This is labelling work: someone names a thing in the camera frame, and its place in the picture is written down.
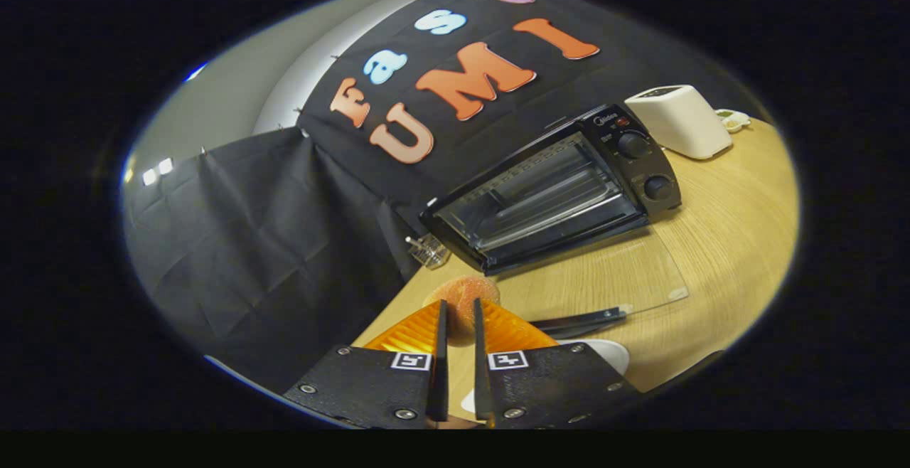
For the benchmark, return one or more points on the black backdrop cloth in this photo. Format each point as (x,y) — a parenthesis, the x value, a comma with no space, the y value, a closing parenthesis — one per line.
(249,240)

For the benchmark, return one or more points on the white plate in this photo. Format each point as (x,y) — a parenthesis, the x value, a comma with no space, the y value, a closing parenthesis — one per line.
(611,354)

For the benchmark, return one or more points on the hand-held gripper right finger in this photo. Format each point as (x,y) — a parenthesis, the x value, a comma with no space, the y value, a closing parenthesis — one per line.
(482,383)

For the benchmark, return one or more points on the small ceiling light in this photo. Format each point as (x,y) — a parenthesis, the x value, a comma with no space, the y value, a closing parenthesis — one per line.
(158,171)

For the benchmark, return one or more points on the white toaster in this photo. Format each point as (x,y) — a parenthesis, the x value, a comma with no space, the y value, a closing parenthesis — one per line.
(682,123)

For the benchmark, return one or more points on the white power plug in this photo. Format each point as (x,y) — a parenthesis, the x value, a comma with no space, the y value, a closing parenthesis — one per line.
(734,121)

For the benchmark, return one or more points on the black toaster oven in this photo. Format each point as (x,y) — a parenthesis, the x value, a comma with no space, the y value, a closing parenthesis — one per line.
(654,169)

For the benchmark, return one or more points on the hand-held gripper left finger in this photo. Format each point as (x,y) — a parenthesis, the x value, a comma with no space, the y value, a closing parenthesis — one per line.
(441,383)

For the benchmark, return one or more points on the round bread bun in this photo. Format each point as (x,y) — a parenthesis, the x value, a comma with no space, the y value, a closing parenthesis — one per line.
(462,297)

